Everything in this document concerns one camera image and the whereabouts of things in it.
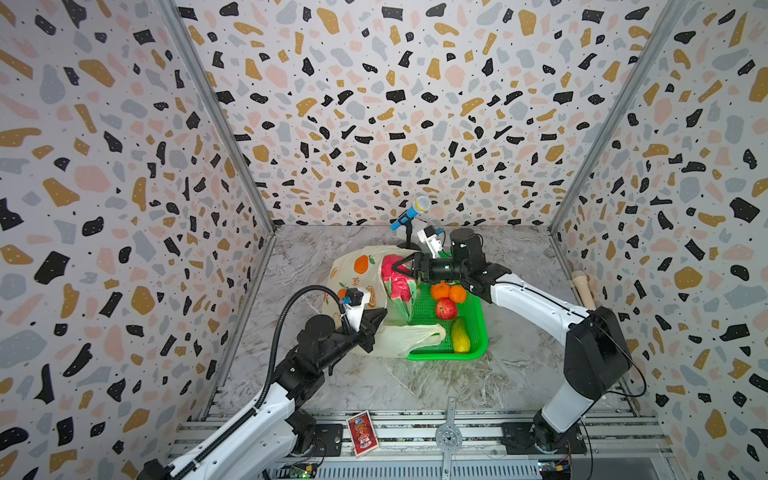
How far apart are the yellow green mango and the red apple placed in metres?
0.02

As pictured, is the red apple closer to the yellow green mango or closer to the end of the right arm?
the yellow green mango

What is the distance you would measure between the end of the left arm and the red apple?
25 centimetres

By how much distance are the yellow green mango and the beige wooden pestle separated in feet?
1.53

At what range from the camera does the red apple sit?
0.93 m

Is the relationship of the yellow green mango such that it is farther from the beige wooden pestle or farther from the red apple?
the beige wooden pestle

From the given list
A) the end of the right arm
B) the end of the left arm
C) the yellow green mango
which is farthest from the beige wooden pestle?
the end of the left arm

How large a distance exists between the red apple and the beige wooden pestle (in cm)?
48

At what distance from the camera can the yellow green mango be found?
2.88 feet

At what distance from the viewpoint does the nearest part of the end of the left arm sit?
0.56 metres
